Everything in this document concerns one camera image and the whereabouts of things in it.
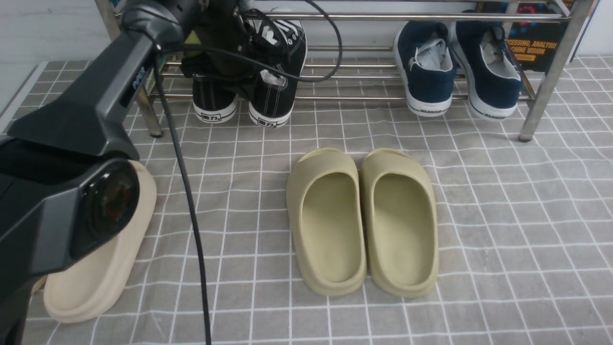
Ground navy sneaker left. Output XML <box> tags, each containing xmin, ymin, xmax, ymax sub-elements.
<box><xmin>392</xmin><ymin>21</ymin><xmax>457</xmax><ymax>117</ymax></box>

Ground olive green slipper right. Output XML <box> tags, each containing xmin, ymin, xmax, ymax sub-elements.
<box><xmin>360</xmin><ymin>149</ymin><xmax>440</xmax><ymax>299</ymax></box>

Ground navy sneaker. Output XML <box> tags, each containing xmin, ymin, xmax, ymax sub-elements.
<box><xmin>447</xmin><ymin>21</ymin><xmax>523</xmax><ymax>122</ymax></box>
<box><xmin>392</xmin><ymin>21</ymin><xmax>457</xmax><ymax>117</ymax></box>

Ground olive green slipper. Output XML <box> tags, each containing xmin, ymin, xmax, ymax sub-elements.
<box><xmin>360</xmin><ymin>149</ymin><xmax>440</xmax><ymax>299</ymax></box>
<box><xmin>285</xmin><ymin>148</ymin><xmax>366</xmax><ymax>296</ymax></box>

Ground steel shoe rack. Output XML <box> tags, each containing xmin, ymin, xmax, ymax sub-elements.
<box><xmin>96</xmin><ymin>0</ymin><xmax>598</xmax><ymax>143</ymax></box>

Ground black canvas sneaker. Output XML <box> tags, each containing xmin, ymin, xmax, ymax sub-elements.
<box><xmin>249</xmin><ymin>19</ymin><xmax>308</xmax><ymax>128</ymax></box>
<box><xmin>192</xmin><ymin>53</ymin><xmax>238</xmax><ymax>124</ymax></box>

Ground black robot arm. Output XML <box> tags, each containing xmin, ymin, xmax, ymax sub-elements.
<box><xmin>1</xmin><ymin>0</ymin><xmax>247</xmax><ymax>345</ymax></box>

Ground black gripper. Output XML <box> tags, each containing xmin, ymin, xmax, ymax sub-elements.
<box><xmin>180</xmin><ymin>0</ymin><xmax>262</xmax><ymax>100</ymax></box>

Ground grey checkered floor cloth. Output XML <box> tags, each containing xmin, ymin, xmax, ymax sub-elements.
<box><xmin>0</xmin><ymin>56</ymin><xmax>613</xmax><ymax>345</ymax></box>

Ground olive green slipper left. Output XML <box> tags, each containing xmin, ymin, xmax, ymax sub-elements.
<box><xmin>285</xmin><ymin>148</ymin><xmax>366</xmax><ymax>296</ymax></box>

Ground navy sneaker right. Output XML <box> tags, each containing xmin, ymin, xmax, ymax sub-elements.
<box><xmin>447</xmin><ymin>21</ymin><xmax>523</xmax><ymax>122</ymax></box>

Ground cream slipper right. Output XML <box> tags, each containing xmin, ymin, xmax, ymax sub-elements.
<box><xmin>31</xmin><ymin>160</ymin><xmax>157</xmax><ymax>323</ymax></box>

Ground dark printed book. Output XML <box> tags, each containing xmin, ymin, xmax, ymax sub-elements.
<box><xmin>477</xmin><ymin>2</ymin><xmax>568</xmax><ymax>72</ymax></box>

